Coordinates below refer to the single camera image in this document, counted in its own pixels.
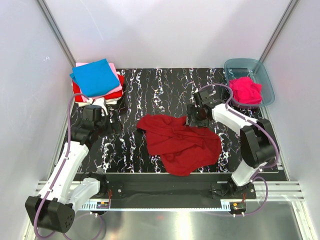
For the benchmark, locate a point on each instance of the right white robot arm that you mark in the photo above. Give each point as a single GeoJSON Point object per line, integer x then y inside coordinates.
{"type": "Point", "coordinates": [258, 146]}

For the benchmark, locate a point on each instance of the red folded t shirt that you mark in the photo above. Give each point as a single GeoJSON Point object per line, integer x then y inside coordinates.
{"type": "Point", "coordinates": [113, 94]}

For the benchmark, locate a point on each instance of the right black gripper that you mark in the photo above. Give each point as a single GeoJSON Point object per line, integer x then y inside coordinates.
{"type": "Point", "coordinates": [191, 110]}

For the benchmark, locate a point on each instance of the blue folded t shirt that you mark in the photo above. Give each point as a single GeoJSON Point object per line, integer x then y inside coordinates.
{"type": "Point", "coordinates": [95, 79]}

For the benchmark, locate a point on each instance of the dark red t shirt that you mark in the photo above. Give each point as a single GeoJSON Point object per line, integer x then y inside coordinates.
{"type": "Point", "coordinates": [182, 149]}

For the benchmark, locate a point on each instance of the magenta crumpled t shirt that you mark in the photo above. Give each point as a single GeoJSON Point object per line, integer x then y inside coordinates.
{"type": "Point", "coordinates": [245, 91]}

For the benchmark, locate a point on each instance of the teal plastic bin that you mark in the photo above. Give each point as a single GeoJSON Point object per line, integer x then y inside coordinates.
{"type": "Point", "coordinates": [246, 67]}

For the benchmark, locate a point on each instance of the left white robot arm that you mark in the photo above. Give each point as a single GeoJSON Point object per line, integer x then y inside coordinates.
{"type": "Point", "coordinates": [55, 206]}

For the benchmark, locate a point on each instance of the black marble pattern mat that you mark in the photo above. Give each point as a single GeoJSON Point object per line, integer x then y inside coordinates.
{"type": "Point", "coordinates": [148, 91]}

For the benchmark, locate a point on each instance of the white folded t shirt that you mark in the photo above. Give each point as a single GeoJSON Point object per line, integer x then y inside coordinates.
{"type": "Point", "coordinates": [107, 101]}

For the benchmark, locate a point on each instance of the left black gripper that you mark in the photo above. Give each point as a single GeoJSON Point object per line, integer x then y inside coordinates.
{"type": "Point", "coordinates": [117, 126]}

